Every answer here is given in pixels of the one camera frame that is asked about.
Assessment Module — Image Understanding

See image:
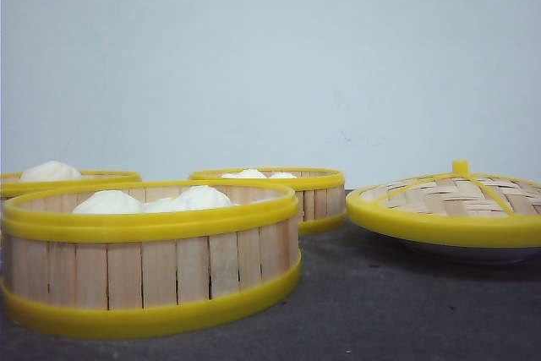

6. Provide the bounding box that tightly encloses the white bun left rear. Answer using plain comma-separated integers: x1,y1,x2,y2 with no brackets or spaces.
19,161,82,182

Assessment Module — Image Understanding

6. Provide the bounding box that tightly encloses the bamboo steamer basket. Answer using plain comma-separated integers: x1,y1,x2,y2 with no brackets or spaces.
1,180,301,339
1,170,141,200
189,167,346,235

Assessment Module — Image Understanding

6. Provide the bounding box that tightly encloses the white bun rear large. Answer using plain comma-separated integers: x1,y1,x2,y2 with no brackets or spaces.
221,168,267,179

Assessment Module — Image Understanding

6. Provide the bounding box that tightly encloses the white bun rear small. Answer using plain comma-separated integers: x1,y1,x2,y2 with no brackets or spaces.
269,171,298,179

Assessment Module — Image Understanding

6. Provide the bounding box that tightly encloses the white bun front left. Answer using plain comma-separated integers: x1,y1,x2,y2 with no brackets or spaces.
73,190,143,215

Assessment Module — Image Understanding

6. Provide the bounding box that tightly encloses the white bun front right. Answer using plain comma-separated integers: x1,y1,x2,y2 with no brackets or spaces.
143,185,233,213

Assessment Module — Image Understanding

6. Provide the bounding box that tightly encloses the white plate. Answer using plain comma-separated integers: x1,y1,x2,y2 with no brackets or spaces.
363,235,540,269

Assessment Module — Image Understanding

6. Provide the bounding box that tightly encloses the woven bamboo steamer lid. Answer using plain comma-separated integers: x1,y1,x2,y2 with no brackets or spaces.
346,160,540,249

